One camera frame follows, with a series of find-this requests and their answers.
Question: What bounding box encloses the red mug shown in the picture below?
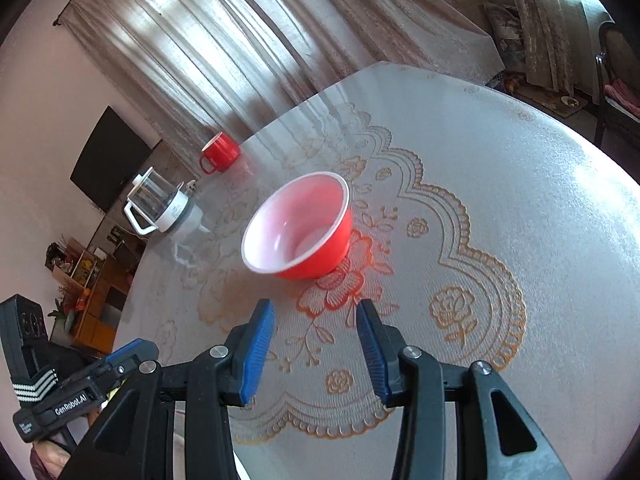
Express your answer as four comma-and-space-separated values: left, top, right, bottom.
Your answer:
199, 132, 242, 175

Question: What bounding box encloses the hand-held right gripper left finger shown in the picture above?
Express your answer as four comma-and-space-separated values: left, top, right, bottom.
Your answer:
60, 298, 276, 480

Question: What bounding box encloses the wide beige lace curtain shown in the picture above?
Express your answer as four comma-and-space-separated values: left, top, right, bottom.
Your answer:
55, 0, 506, 162

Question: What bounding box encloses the dark round-back chair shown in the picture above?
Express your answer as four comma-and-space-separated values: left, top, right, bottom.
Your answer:
594, 21, 640, 149

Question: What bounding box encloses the red plastic bowl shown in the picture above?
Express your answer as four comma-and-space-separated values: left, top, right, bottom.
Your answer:
241, 171, 352, 281

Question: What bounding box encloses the narrow beige lace curtain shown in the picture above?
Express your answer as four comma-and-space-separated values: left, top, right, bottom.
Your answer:
500, 0, 601, 97

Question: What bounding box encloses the white electric glass kettle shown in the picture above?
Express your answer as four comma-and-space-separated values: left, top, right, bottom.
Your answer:
124, 166, 205, 236

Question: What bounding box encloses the patterned cushion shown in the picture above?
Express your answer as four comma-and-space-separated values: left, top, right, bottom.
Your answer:
481, 2, 527, 69

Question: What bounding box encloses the pink cloth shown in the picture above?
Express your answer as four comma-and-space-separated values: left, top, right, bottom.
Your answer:
604, 77, 640, 117

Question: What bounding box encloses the black wall television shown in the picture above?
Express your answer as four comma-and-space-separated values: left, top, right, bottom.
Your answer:
70, 106, 154, 214

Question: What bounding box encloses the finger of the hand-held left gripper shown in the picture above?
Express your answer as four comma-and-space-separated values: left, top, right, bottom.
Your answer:
102, 338, 160, 378

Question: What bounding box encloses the wooden cabinet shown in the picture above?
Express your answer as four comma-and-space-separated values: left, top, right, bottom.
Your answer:
47, 225, 149, 357

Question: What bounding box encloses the lace floral table cover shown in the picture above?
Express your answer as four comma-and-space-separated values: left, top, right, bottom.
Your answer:
155, 102, 529, 445

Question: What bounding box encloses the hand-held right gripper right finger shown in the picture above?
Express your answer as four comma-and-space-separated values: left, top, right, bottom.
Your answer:
356, 298, 572, 480

